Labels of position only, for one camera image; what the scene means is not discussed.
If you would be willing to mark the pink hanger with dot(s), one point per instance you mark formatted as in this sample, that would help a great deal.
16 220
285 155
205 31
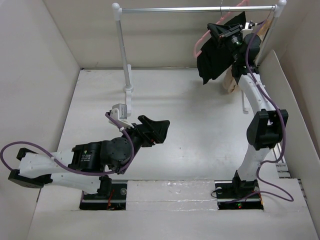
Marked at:
196 49

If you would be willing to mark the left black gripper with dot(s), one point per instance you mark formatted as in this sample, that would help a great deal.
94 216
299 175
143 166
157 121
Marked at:
159 130

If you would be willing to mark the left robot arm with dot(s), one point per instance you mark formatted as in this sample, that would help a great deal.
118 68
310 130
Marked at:
87 167

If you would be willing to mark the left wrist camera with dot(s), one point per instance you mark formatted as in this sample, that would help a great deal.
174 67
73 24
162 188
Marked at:
119 116

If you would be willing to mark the white cardboard panel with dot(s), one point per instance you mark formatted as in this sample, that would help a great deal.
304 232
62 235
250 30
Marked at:
300 153

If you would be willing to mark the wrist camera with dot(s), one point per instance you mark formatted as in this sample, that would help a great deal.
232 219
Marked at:
119 116
250 25

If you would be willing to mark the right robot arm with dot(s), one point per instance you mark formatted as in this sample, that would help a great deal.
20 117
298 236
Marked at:
268 126

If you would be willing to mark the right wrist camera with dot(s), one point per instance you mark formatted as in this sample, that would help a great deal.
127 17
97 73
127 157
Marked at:
250 25

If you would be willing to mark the wooden hanger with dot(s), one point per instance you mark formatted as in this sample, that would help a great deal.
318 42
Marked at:
265 26

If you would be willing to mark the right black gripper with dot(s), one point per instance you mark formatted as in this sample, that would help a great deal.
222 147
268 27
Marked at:
218 30

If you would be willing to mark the aluminium rail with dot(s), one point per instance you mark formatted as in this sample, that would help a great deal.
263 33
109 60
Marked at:
281 166

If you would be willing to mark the black trousers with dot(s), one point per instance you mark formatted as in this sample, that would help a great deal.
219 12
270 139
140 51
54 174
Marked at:
214 60

